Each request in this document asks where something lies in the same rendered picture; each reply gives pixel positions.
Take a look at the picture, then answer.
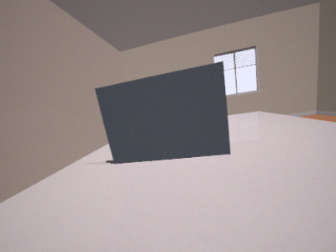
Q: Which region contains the dark grey flat board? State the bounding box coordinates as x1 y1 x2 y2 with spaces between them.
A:
95 61 231 164

